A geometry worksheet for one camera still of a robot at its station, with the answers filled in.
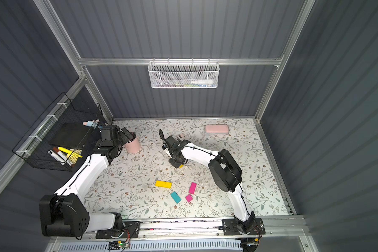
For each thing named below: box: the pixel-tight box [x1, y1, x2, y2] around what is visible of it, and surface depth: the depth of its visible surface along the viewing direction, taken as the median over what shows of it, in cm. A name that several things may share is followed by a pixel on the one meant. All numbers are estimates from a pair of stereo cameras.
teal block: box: [170, 191, 182, 204], surface depth 86 cm
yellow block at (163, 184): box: [154, 180, 173, 189], surface depth 90 cm
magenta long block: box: [188, 182, 197, 195], surface depth 88 cm
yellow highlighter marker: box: [57, 146, 83, 159], surface depth 71 cm
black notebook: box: [48, 121, 91, 150], surface depth 76 cm
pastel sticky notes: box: [82, 120, 96, 127], surface depth 84 cm
